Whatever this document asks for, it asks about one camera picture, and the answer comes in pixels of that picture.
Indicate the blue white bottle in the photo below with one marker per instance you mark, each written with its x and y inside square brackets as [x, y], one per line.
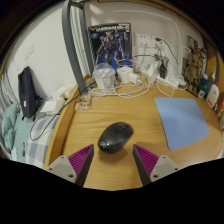
[203, 83]

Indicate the teal bedding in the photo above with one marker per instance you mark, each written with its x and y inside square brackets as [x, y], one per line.
[13, 130]

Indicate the white paper box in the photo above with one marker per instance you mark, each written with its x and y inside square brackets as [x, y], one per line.
[51, 105]

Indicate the white wall socket plates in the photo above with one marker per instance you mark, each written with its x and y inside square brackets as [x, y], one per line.
[143, 40]

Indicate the small white charger block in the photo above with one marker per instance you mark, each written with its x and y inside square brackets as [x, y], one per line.
[125, 75]

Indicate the black computer mouse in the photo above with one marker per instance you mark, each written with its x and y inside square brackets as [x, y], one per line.
[115, 136]

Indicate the blue checkered bedsheet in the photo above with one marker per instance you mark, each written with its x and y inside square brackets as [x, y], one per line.
[41, 143]

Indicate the white power strip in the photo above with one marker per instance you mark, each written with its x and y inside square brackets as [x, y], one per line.
[170, 82]

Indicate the wooden shelf unit grey frame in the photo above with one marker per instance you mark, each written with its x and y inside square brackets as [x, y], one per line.
[71, 43]

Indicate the white lotion bottle red cap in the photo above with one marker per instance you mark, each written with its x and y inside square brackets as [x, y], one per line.
[212, 96]

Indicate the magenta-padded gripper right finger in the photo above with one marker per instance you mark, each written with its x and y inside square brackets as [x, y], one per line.
[161, 165]

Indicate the black power adapter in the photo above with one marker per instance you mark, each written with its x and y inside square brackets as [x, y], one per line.
[163, 71]

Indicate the clear plastic lidded cup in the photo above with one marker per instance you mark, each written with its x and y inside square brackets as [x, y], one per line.
[104, 78]

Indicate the large white power adapter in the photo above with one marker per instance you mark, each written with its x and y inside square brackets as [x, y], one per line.
[152, 71]

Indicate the black backpack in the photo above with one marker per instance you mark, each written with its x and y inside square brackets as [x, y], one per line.
[28, 90]

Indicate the blue robot model kit box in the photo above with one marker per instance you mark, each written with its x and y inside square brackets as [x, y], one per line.
[110, 43]

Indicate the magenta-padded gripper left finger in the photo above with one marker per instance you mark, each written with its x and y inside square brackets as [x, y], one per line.
[61, 165]

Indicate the blue mouse pad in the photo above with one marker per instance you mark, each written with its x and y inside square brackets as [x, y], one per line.
[181, 121]

